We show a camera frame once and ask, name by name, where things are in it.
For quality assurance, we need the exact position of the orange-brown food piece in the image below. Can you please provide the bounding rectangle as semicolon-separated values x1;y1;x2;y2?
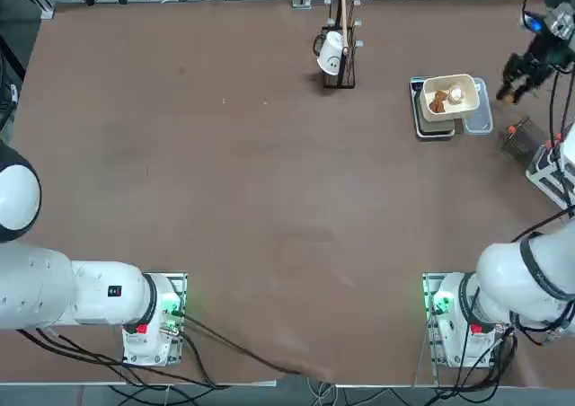
428;90;449;115

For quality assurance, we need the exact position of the clear plastic container lid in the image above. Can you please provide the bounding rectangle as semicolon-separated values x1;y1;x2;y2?
461;77;495;136

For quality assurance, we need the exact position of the white smiley face mug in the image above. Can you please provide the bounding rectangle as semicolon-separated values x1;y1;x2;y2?
312;30;349;76

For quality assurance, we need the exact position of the black hanging arm cable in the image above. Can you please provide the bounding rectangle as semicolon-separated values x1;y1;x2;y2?
511;0;575;242

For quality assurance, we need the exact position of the black wire cup rack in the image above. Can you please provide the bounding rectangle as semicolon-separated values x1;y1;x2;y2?
322;0;365;89

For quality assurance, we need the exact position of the black cable across table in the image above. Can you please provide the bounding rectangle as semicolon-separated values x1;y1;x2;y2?
178;312;336;380

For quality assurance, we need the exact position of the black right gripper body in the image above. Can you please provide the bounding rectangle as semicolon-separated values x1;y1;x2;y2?
527;35;568;74

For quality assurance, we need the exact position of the digital kitchen scale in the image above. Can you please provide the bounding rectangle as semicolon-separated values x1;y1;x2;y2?
409;76;456;142

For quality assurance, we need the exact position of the black base cable bundle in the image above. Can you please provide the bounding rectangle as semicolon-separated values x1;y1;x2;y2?
448;324;518;389
15;327;226;390

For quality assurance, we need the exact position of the cream rectangular plastic tub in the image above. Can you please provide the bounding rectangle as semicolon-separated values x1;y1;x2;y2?
420;74;480;135

